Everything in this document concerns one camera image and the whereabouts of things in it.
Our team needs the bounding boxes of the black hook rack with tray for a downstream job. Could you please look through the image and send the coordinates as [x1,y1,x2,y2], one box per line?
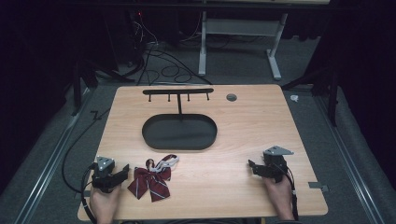
[141,88,219,151]

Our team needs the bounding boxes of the person's right hand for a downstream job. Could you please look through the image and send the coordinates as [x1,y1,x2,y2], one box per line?
[262,175,295,221]

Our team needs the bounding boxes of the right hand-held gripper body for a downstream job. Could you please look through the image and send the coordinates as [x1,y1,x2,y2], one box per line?
[260,145,295,184]

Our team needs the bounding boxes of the hand-held gripper cable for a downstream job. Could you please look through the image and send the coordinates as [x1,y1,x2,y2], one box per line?
[275,163,300,221]
[80,162,99,224]

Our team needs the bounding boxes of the left hand-held gripper cable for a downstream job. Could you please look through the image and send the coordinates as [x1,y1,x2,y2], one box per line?
[80,162,99,224]

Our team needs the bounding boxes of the metal floor rail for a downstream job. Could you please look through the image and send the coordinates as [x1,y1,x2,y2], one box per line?
[12,88,94,224]
[313,92,387,224]

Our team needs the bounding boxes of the dark equipment with red light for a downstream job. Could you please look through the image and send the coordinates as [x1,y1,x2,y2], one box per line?
[125,8,148,68]

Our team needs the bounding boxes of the black metal stand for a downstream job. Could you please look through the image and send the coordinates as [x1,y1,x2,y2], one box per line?
[281,65,340,127]
[71,58,135,117]

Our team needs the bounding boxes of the black cable on floor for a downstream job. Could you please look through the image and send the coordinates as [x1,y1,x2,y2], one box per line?
[61,106,112,194]

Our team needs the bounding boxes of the grey tape piece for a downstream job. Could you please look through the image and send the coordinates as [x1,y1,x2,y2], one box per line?
[307,181,330,192]

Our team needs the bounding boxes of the black floor cables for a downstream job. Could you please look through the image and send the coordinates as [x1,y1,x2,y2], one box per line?
[134,12,214,87]

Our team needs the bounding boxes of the right hand-held gripper cable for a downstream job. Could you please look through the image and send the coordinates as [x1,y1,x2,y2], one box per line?
[275,163,300,221]

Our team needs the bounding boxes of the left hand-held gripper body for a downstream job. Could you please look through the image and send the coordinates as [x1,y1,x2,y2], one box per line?
[91,155,125,194]

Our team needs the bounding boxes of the dark red striped bow tie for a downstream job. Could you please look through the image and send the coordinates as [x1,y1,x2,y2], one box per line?
[126,153,181,203]

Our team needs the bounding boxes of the white desk frame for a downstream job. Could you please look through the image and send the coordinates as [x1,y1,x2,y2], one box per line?
[197,10,290,81]

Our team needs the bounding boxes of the person's left hand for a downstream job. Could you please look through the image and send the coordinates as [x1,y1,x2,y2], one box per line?
[89,184,123,224]

